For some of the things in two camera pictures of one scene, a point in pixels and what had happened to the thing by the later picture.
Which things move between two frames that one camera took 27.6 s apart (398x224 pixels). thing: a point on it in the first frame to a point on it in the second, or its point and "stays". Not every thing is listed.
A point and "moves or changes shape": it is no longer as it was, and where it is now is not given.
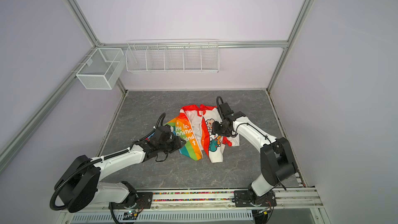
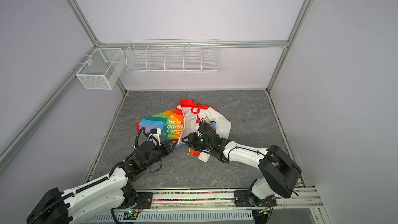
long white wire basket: [173, 56] stays
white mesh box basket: [102, 68] stays
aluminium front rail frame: [286, 201] stays
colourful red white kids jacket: [195, 124] moves or changes shape
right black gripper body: [219, 128] to [199, 143]
